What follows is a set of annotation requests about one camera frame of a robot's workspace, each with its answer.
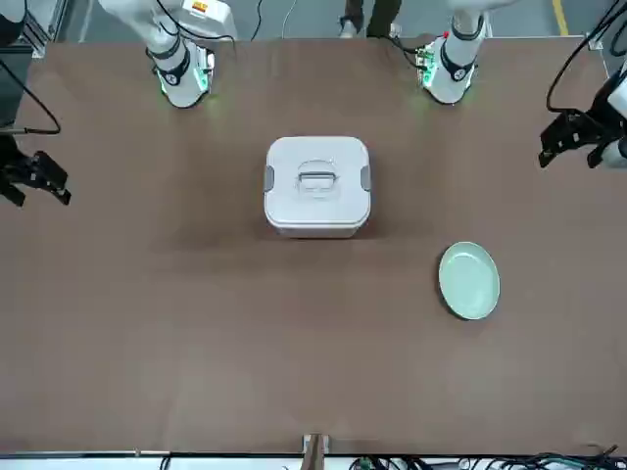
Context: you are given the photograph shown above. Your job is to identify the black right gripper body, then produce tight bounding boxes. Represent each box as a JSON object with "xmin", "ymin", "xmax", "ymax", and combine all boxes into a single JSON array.
[{"xmin": 0, "ymin": 139, "xmax": 33, "ymax": 190}]

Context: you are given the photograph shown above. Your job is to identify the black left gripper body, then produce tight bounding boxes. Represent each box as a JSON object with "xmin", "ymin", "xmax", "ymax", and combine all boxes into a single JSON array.
[{"xmin": 585, "ymin": 82, "xmax": 619, "ymax": 143}]

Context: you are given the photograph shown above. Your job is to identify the white box lid grey clips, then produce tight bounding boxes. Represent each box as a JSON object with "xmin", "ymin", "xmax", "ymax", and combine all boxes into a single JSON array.
[{"xmin": 264, "ymin": 135, "xmax": 372, "ymax": 231}]

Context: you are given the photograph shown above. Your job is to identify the green round plate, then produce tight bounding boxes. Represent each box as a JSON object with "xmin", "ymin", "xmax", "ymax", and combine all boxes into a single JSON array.
[{"xmin": 438, "ymin": 241, "xmax": 502, "ymax": 322}]

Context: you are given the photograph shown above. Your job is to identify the white plastic storage box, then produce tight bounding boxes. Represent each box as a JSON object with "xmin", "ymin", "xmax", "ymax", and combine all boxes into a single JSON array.
[{"xmin": 266, "ymin": 217, "xmax": 369, "ymax": 240}]

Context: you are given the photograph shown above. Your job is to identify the person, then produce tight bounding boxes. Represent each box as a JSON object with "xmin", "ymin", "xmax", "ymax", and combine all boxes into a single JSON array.
[{"xmin": 340, "ymin": 0, "xmax": 406, "ymax": 39}]

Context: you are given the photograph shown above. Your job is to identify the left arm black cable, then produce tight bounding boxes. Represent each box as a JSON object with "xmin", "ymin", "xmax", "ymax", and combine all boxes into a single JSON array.
[{"xmin": 546, "ymin": 0, "xmax": 627, "ymax": 115}]

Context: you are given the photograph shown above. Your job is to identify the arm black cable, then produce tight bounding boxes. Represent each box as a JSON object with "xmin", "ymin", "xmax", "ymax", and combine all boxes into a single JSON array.
[
  {"xmin": 546, "ymin": 0, "xmax": 627, "ymax": 115},
  {"xmin": 0, "ymin": 58, "xmax": 63, "ymax": 136}
]

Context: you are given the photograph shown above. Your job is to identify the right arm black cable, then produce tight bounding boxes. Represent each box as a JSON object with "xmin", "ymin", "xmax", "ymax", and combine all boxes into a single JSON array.
[{"xmin": 0, "ymin": 58, "xmax": 63, "ymax": 136}]

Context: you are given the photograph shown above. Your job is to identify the aluminium frame rail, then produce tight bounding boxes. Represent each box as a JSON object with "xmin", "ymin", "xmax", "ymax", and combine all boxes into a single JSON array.
[{"xmin": 22, "ymin": 0, "xmax": 68, "ymax": 45}]

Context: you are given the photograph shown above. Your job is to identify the left base black cable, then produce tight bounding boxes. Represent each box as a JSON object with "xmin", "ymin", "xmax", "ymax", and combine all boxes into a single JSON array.
[{"xmin": 389, "ymin": 32, "xmax": 430, "ymax": 70}]

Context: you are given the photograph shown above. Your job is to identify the black floor cable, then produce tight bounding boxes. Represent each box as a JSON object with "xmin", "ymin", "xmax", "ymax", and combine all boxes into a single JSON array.
[{"xmin": 250, "ymin": 0, "xmax": 266, "ymax": 41}]

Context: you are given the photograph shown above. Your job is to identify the tangled black cables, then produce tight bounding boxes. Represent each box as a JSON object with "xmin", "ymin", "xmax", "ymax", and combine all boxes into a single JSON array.
[{"xmin": 352, "ymin": 443, "xmax": 621, "ymax": 470}]

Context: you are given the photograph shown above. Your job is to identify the aluminium camera mount post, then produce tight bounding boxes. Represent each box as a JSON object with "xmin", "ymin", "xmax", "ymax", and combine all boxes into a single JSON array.
[{"xmin": 301, "ymin": 433, "xmax": 332, "ymax": 470}]

